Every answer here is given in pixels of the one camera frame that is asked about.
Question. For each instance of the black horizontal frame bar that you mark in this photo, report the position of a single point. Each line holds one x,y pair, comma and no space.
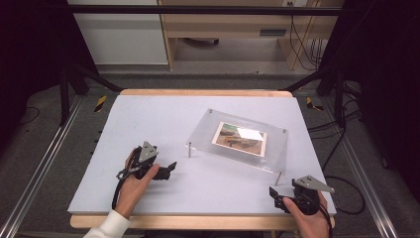
198,10

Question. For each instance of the person's left hand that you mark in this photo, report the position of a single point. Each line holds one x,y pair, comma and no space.
132,193

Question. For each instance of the yellow clamp right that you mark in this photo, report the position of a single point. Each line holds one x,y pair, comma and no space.
312,104

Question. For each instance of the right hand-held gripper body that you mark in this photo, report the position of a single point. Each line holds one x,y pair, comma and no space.
308,198

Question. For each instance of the black metal stand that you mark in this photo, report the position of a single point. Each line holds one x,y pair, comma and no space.
338,95
66,92

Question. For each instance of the wooden desk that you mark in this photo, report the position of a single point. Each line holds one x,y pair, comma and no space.
224,24

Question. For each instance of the white cabinet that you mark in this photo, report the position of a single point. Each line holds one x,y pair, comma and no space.
125,36

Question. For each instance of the person's right hand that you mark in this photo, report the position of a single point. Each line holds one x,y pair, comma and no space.
312,226

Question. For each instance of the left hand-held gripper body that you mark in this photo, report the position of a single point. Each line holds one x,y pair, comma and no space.
147,152

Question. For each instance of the clear acrylic photo frame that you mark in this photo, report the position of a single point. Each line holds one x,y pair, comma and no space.
204,139

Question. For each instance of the aluminium floor rail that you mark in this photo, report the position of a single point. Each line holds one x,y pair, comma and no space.
361,172
43,158

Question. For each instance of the white table mat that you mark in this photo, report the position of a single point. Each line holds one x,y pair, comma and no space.
204,195

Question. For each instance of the yellow black floor tape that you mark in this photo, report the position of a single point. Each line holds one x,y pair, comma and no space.
100,103

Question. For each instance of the black curtain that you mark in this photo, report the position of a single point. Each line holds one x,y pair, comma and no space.
29,59
386,82

